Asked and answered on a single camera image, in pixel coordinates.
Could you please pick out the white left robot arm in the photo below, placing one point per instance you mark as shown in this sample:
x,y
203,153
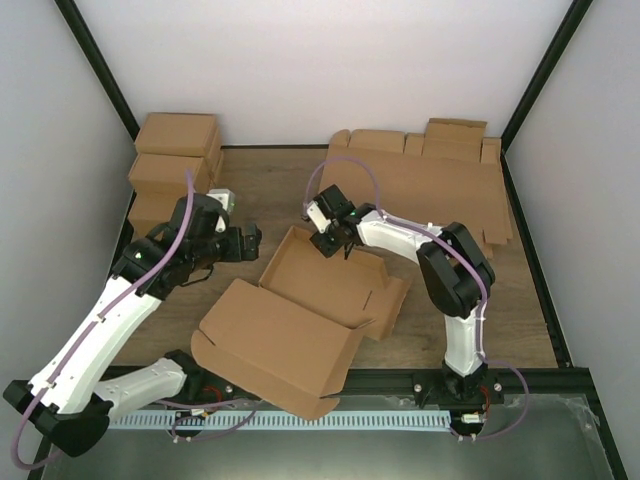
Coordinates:
x,y
68,401

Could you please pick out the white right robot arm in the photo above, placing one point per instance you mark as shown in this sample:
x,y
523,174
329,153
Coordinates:
x,y
457,275

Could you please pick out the black frame post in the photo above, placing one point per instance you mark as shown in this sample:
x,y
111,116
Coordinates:
x,y
566,30
88,45

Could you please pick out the upright cardboard sheet at back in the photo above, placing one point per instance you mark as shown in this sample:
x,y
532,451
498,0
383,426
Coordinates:
x,y
456,139

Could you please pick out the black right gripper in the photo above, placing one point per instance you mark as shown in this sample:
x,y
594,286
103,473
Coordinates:
x,y
326,248

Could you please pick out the right black frame post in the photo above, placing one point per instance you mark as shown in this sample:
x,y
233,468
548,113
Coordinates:
x,y
566,30

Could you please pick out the cardboard box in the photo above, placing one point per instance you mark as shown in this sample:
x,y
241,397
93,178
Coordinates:
x,y
166,174
291,338
179,134
154,206

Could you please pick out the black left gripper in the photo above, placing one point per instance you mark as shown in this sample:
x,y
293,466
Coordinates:
x,y
236,252

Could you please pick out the stack of flat cardboard sheets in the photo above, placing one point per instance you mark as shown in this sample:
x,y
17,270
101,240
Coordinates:
x,y
387,167

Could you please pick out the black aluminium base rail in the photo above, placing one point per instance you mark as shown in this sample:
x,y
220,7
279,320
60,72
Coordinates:
x,y
402,381

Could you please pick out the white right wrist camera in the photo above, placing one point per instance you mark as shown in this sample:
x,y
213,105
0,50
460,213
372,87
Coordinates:
x,y
315,215

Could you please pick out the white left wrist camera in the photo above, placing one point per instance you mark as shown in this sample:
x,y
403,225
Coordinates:
x,y
227,200

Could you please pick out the light blue slotted cable duct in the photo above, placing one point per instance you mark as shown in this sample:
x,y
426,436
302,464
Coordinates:
x,y
410,420

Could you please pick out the left black frame post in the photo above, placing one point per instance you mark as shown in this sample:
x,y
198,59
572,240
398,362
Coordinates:
x,y
88,45

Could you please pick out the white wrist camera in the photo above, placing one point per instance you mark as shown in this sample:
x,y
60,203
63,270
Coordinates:
x,y
315,215
227,200

